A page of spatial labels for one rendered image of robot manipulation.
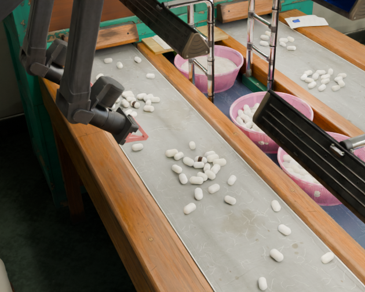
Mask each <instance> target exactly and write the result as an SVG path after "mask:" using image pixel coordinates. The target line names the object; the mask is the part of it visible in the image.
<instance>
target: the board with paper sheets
mask: <svg viewBox="0 0 365 292"><path fill-rule="evenodd" d="M196 29H198V30H199V31H200V32H201V33H203V34H204V35H205V36H207V25H205V26H201V27H196ZM224 39H228V36H227V35H226V34H225V33H223V32H222V31H220V30H219V29H218V28H216V27H215V26H214V41H220V40H224ZM141 41H142V43H143V44H144V45H145V46H146V47H147V48H148V49H149V50H150V51H151V52H152V53H153V54H154V55H156V54H161V53H166V52H171V51H174V50H173V49H172V48H171V49H164V48H163V47H161V45H160V44H158V43H157V42H156V41H155V40H154V39H152V37H149V38H144V39H141Z"/></svg>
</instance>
